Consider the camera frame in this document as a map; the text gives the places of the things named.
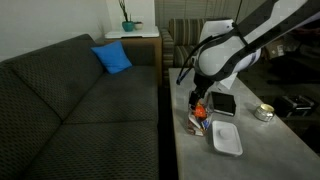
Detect striped armchair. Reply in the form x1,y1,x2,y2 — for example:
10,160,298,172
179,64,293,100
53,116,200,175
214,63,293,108
160,17,240,88

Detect blue cushion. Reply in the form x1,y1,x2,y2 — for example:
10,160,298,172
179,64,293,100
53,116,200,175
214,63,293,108
90,40,133,75

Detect white container lid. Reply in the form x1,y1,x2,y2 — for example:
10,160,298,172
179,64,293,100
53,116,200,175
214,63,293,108
211,120,244,158

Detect window blinds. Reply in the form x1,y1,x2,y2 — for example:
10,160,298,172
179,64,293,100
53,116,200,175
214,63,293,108
154,0,241,31

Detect teal plant pot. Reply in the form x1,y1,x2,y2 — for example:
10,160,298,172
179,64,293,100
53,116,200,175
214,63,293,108
121,20,135,33

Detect clear plastic storage container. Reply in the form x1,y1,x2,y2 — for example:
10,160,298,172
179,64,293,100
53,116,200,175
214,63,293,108
185,89,214,137

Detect cardboard box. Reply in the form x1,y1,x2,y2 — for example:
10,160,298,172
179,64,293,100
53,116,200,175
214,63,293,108
264,38,286,61

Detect tall thin plant stem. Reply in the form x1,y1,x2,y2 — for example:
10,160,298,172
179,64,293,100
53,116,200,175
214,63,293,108
118,0,130,23

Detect dark grey sofa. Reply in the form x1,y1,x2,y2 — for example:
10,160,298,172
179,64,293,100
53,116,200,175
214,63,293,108
0,33,160,180

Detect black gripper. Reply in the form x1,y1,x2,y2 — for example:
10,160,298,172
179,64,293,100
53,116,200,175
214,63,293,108
188,73,216,108

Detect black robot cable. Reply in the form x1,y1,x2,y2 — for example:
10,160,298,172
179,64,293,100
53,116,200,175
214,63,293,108
175,31,214,86

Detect black box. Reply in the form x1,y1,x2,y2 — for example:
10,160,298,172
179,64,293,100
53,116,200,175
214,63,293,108
273,95,316,118

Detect white board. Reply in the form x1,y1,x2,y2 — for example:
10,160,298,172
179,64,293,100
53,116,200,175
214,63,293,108
104,25,160,40

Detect silver candle tin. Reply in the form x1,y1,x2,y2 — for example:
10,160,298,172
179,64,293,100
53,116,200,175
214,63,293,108
254,103,276,123

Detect orange snack packet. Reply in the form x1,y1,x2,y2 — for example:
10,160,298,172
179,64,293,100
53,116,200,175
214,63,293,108
194,103,208,120

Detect wooden side table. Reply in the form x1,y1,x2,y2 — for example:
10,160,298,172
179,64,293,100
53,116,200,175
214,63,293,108
103,35,163,87

